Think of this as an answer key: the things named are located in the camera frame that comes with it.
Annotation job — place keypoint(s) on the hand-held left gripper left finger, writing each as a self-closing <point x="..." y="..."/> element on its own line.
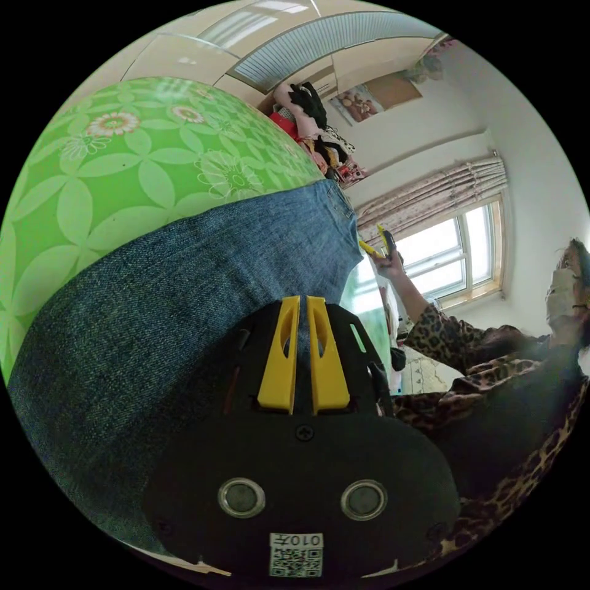
<point x="276" y="382"/>

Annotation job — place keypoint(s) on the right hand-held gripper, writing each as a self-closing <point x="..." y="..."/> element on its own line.
<point x="390" y="244"/>

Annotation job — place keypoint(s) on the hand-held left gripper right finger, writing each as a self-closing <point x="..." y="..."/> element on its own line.
<point x="329" y="382"/>

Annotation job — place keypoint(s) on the blue jeans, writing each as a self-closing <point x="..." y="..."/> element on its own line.
<point x="161" y="313"/>

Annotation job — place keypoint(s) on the person's right forearm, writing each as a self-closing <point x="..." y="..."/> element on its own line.
<point x="412" y="297"/>

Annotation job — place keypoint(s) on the person's right hand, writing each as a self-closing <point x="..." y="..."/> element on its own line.
<point x="392" y="267"/>

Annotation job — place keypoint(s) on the pink patterned curtain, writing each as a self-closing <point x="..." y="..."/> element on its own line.
<point x="442" y="189"/>

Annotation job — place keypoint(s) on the window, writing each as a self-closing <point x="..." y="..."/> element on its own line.
<point x="461" y="258"/>

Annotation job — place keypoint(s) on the pile of clothes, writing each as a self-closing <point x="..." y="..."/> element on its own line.
<point x="318" y="124"/>

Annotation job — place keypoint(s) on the person's body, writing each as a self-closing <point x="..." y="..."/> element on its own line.
<point x="507" y="415"/>

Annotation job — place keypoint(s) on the bed with green flowered sheet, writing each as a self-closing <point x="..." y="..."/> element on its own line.
<point x="106" y="175"/>

